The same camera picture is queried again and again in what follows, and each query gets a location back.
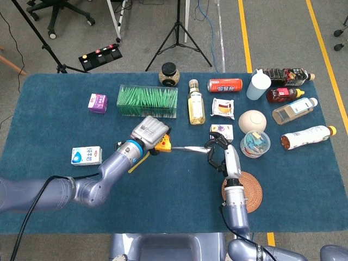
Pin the clear bottle white cap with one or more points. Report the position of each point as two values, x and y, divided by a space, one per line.
295 110

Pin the black foot pedal board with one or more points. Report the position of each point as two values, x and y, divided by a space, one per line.
100 57

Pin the glass jar with black lid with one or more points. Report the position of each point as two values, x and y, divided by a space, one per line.
169 73

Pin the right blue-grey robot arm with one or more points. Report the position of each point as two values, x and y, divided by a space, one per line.
237 212

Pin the dark tea bottle black label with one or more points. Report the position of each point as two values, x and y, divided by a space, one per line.
289 76

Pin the wooden furniture leg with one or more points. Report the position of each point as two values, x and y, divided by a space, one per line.
11 65

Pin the black office chair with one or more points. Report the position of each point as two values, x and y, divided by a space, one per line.
58 8

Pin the yellow liquid bottle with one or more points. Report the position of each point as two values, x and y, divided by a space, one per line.
196 107

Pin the clear tub of binder clips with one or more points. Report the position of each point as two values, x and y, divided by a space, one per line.
255 144

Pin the light blue plastic cup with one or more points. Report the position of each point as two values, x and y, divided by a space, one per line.
257 87

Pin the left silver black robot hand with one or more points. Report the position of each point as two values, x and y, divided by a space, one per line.
150 130

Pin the clear box of green packets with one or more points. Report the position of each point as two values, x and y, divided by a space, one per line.
146 100

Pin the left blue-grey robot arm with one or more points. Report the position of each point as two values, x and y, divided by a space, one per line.
89 187

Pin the orange drink can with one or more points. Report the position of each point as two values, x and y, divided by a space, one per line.
225 85

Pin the yellow tape measure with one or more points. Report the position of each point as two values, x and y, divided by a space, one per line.
164 144

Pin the small purple white carton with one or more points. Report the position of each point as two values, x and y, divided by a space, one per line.
98 104

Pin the brown honey bottle yellow cap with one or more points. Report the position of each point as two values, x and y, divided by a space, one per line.
282 95

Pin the black light stand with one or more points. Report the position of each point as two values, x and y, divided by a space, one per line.
40 38

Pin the blue-grey robot torso base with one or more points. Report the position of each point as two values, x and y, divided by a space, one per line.
168 247

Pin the blue table mat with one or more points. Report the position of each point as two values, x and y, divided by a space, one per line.
168 195

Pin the round woven rattan coaster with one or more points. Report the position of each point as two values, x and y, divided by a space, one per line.
254 193

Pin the black tripod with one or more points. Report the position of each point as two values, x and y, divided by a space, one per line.
178 27

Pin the white post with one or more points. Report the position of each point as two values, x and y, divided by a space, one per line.
186 21

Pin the white snack packet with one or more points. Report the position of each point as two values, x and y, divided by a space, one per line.
223 108

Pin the white blue milk carton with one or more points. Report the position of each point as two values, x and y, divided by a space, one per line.
87 156

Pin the black chair caster legs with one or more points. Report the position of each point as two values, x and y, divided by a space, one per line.
338 33

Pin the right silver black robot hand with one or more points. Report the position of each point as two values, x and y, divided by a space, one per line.
232 163

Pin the purple white flowered carton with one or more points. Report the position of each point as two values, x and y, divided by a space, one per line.
227 129

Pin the white stand frame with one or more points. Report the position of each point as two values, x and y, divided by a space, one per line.
115 21

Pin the beige upturned bowl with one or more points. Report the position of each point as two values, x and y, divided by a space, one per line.
252 121

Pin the white bottle yellow cap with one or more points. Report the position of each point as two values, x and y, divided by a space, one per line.
305 137

